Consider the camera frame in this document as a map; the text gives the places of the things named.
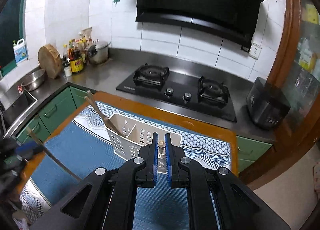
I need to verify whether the white wall socket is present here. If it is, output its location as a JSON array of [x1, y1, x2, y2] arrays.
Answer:
[[248, 43, 262, 60]]

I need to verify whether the wooden chopstick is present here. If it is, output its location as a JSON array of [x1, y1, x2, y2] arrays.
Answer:
[[158, 140, 166, 158], [26, 126, 81, 182], [85, 90, 108, 123], [85, 91, 125, 137]]

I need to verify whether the wooden glass door cabinet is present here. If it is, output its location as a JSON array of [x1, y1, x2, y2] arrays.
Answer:
[[239, 0, 319, 190]]

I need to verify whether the blue white patterned cloth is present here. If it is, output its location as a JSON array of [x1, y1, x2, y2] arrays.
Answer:
[[20, 107, 232, 229]]

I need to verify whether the small white jar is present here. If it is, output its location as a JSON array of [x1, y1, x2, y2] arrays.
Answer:
[[62, 61, 72, 77]]

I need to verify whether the round wooden chopping block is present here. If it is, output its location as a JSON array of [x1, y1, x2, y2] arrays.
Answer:
[[38, 44, 62, 79]]

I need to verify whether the steel sink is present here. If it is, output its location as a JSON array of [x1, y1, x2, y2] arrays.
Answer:
[[1, 92, 37, 138]]

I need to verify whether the steel mixing bowl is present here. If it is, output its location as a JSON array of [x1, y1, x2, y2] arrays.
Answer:
[[21, 69, 46, 92]]

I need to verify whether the blue white detergent jug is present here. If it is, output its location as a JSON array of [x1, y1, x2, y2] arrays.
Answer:
[[13, 38, 28, 65]]

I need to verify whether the yellow label sauce bottle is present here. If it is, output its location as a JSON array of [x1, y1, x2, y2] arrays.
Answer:
[[68, 40, 84, 74]]

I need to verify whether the white plastic utensil holder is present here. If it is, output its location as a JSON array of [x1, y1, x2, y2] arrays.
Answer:
[[107, 113, 182, 160]]

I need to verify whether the steel pressure cooker pot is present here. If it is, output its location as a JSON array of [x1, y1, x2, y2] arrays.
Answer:
[[88, 41, 109, 66]]

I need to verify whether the black gas stove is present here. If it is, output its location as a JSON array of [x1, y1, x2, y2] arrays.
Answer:
[[116, 64, 237, 123]]

